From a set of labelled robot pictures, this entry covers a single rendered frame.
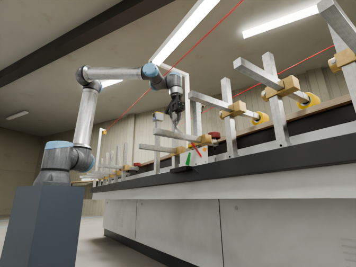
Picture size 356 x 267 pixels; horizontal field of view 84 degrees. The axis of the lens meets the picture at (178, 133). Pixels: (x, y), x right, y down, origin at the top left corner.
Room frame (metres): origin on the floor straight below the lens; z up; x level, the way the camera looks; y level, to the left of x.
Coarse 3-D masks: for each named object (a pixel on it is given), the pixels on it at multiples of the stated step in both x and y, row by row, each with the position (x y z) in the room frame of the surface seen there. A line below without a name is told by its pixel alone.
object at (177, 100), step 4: (172, 96) 1.19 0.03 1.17; (176, 96) 1.16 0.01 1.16; (180, 96) 1.16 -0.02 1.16; (176, 100) 1.14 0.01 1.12; (180, 100) 1.16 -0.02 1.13; (172, 104) 1.17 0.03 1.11; (176, 104) 1.14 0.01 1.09; (180, 104) 1.16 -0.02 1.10; (184, 104) 1.18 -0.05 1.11; (172, 108) 1.19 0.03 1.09; (176, 108) 1.15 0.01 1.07; (180, 108) 1.16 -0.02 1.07; (184, 108) 1.18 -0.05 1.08; (176, 112) 1.22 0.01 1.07
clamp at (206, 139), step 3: (201, 135) 1.09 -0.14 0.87; (204, 135) 1.07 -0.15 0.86; (207, 135) 1.07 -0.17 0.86; (210, 135) 1.09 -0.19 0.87; (201, 138) 1.09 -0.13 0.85; (204, 138) 1.07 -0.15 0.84; (207, 138) 1.07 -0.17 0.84; (210, 138) 1.09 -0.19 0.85; (201, 141) 1.09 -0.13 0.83; (204, 141) 1.07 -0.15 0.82; (207, 141) 1.07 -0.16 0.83; (210, 141) 1.09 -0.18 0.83; (195, 144) 1.13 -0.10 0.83; (198, 144) 1.11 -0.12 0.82; (201, 144) 1.11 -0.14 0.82; (204, 144) 1.11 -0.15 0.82; (207, 144) 1.11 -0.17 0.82
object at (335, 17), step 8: (328, 0) 0.33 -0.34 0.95; (320, 8) 0.35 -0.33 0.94; (328, 8) 0.34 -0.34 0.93; (336, 8) 0.34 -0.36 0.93; (328, 16) 0.36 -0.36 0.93; (336, 16) 0.36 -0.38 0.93; (344, 16) 0.37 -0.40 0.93; (336, 24) 0.38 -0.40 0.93; (344, 24) 0.38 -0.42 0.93; (352, 24) 0.41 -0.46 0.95; (336, 32) 0.41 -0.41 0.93; (344, 32) 0.41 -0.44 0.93; (352, 32) 0.41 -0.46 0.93; (344, 40) 0.44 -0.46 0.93; (352, 40) 0.44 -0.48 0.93; (352, 48) 0.47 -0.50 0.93
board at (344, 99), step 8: (344, 96) 0.69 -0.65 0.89; (320, 104) 0.76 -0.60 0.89; (328, 104) 0.74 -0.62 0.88; (336, 104) 0.72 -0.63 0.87; (344, 104) 0.72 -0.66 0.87; (296, 112) 0.84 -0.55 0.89; (304, 112) 0.81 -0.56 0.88; (312, 112) 0.79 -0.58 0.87; (272, 120) 0.94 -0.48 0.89; (288, 120) 0.88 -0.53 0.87; (248, 128) 1.05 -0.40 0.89; (256, 128) 1.01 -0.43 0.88; (264, 128) 0.99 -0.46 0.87; (224, 136) 1.20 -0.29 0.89; (240, 136) 1.13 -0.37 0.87; (152, 160) 2.01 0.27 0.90; (160, 160) 1.88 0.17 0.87
